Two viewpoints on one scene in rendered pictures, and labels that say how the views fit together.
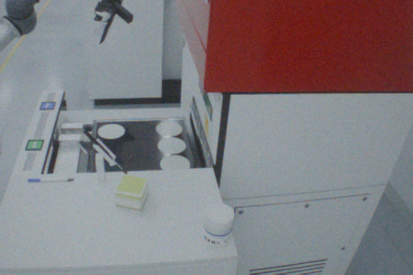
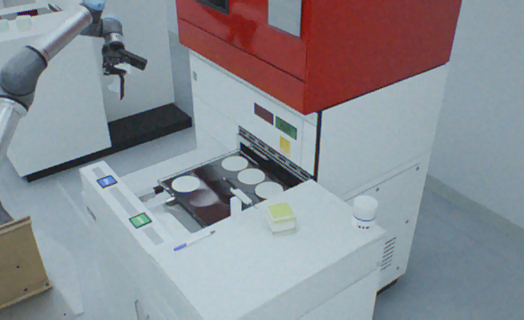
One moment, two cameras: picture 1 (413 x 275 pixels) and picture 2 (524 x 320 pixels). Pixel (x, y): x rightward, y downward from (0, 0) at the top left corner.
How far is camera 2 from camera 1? 86 cm
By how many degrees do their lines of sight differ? 21
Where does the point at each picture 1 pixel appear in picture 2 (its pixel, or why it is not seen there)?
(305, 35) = (369, 44)
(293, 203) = (367, 190)
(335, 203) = (397, 180)
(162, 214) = (310, 226)
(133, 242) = (310, 253)
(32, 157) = (149, 231)
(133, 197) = (289, 220)
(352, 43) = (399, 40)
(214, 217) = (366, 206)
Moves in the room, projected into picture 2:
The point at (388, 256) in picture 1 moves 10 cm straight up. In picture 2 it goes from (429, 224) to (432, 212)
